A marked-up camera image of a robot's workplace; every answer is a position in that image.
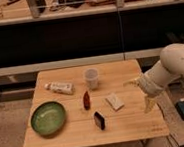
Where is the white lying tube bottle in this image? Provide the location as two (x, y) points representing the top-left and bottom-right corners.
(45, 81), (74, 95)

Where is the green ceramic bowl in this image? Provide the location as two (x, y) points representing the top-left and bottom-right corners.
(30, 101), (67, 137)

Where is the long wooden shelf bench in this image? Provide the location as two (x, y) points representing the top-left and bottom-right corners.
(0, 0), (184, 76)

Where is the black eraser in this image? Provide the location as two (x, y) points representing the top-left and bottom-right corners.
(94, 112), (105, 130)

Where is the wooden slatted table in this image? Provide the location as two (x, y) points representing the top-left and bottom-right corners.
(23, 60), (169, 147)

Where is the white flat box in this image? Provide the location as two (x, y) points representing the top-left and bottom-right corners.
(106, 93), (125, 111)

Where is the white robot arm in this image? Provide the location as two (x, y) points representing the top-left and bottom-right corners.
(125, 43), (184, 113)

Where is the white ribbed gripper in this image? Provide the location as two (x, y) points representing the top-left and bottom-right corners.
(123, 71), (164, 114)

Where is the small dark red bottle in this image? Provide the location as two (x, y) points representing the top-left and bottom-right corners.
(83, 91), (91, 110)

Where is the clear plastic cup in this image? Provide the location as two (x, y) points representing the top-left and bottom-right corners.
(83, 68), (99, 90)

